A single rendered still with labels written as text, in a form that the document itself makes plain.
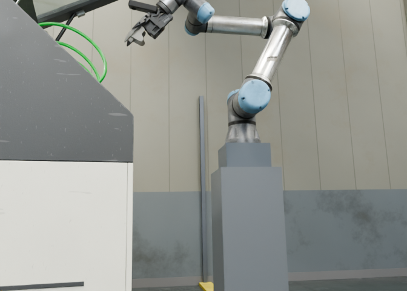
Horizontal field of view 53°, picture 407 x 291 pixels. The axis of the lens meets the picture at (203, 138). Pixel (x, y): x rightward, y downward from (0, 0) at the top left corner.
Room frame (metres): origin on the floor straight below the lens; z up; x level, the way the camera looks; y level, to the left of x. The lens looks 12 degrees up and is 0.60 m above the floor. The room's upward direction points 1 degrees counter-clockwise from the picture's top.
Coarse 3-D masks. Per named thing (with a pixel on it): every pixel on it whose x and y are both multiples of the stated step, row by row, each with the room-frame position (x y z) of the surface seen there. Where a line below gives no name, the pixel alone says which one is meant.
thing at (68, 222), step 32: (0, 160) 1.20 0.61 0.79; (0, 192) 1.20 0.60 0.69; (32, 192) 1.22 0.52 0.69; (64, 192) 1.25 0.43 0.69; (96, 192) 1.27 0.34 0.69; (128, 192) 1.30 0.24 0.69; (0, 224) 1.20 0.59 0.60; (32, 224) 1.22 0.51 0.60; (64, 224) 1.25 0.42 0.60; (96, 224) 1.27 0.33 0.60; (128, 224) 1.30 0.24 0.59; (0, 256) 1.20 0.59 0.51; (32, 256) 1.23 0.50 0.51; (64, 256) 1.25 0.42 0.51; (96, 256) 1.28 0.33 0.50; (128, 256) 1.30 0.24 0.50; (0, 288) 1.20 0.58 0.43; (32, 288) 1.22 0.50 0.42; (64, 288) 1.25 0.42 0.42; (96, 288) 1.28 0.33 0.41; (128, 288) 1.30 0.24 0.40
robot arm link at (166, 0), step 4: (160, 0) 1.46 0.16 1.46; (164, 0) 1.45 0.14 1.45; (168, 0) 1.45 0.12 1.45; (172, 0) 1.45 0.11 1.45; (164, 4) 1.46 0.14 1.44; (168, 4) 1.45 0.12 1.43; (172, 4) 1.46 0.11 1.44; (176, 4) 1.47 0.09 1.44; (168, 8) 1.46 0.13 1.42; (172, 8) 1.47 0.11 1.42; (176, 8) 1.49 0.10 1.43; (172, 12) 1.48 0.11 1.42
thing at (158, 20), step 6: (162, 6) 1.46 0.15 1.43; (156, 12) 1.48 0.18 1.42; (162, 12) 1.50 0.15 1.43; (168, 12) 1.47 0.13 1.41; (150, 18) 1.46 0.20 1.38; (156, 18) 1.48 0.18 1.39; (162, 18) 1.48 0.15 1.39; (168, 18) 1.48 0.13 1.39; (144, 24) 1.47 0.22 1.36; (150, 24) 1.48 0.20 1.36; (156, 24) 1.47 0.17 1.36; (162, 24) 1.49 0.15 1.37; (150, 30) 1.48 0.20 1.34; (156, 30) 1.48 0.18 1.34; (162, 30) 1.53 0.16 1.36; (150, 36) 1.54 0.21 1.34; (156, 36) 1.52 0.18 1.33
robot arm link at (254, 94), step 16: (288, 0) 1.49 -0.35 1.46; (304, 0) 1.52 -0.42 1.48; (288, 16) 1.50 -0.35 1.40; (304, 16) 1.50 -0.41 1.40; (272, 32) 1.54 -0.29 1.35; (288, 32) 1.52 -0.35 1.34; (272, 48) 1.51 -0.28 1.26; (256, 64) 1.53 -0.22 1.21; (272, 64) 1.50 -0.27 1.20; (256, 80) 1.46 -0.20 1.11; (240, 96) 1.47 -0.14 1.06; (256, 96) 1.46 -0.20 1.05; (240, 112) 1.55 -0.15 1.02; (256, 112) 1.51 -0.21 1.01
